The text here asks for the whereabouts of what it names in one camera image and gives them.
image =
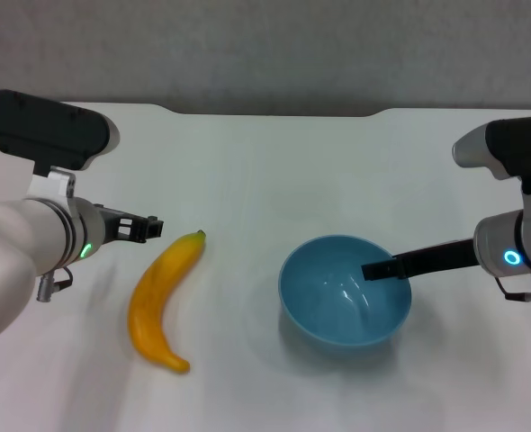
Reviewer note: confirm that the yellow banana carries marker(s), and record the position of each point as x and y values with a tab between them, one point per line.
157	297

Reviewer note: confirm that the silver left camera bracket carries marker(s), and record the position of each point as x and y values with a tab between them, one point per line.
51	184

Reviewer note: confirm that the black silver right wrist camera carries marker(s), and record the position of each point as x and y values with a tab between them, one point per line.
513	144

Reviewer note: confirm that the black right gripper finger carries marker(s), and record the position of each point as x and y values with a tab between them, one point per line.
382	270

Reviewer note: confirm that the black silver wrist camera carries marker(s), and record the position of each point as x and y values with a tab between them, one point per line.
45	128
513	144

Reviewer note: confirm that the blue bowl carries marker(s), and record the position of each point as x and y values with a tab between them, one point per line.
337	326

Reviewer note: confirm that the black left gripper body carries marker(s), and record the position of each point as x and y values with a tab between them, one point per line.
112	225

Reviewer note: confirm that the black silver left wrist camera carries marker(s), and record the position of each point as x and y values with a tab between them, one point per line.
45	128

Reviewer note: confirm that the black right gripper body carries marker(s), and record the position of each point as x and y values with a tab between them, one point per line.
441	261

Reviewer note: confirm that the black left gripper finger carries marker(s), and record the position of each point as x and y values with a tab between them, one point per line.
150	228

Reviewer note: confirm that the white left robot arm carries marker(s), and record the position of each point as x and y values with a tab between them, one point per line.
18	252

